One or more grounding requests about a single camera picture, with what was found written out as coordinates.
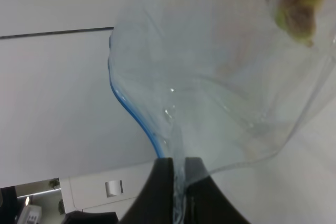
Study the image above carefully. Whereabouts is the clear plastic zipper bag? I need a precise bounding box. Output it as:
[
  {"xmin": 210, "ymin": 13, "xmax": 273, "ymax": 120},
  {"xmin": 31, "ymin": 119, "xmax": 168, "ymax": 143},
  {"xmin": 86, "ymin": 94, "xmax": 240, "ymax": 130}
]
[{"xmin": 108, "ymin": 0, "xmax": 335, "ymax": 223}]

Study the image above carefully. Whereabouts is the purple eggplant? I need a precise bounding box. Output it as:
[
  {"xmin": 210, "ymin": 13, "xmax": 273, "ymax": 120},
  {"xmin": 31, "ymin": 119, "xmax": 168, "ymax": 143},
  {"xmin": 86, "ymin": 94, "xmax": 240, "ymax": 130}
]
[{"xmin": 274, "ymin": 0, "xmax": 322, "ymax": 47}]

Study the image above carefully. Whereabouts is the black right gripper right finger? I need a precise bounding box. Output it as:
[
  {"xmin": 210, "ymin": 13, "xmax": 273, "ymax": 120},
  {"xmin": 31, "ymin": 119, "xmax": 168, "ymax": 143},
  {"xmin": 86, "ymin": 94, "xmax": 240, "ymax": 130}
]
[{"xmin": 184, "ymin": 157, "xmax": 249, "ymax": 223}]

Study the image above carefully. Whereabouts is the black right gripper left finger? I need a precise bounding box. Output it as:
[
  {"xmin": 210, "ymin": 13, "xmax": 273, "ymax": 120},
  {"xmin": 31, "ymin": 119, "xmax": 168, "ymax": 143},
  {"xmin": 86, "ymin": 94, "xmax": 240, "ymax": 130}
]
[{"xmin": 119, "ymin": 158, "xmax": 174, "ymax": 224}]

